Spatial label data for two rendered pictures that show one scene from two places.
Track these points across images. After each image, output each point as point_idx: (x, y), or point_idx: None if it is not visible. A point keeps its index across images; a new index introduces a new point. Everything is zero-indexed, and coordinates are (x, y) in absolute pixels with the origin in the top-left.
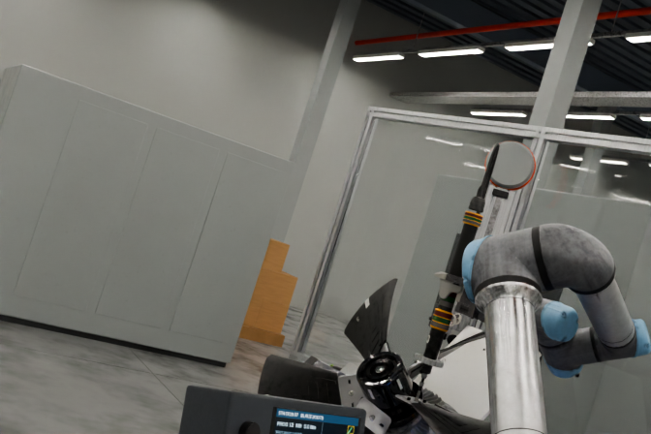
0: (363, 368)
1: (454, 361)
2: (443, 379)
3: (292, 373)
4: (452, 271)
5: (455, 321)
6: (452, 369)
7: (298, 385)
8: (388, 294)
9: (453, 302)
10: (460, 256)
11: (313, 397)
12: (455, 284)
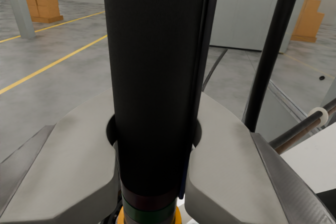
0: (119, 199)
1: (333, 156)
2: (305, 179)
3: (117, 151)
4: (113, 101)
5: (325, 120)
6: (325, 169)
7: (117, 166)
8: (208, 75)
9: (156, 221)
10: None
11: (120, 185)
12: (133, 166)
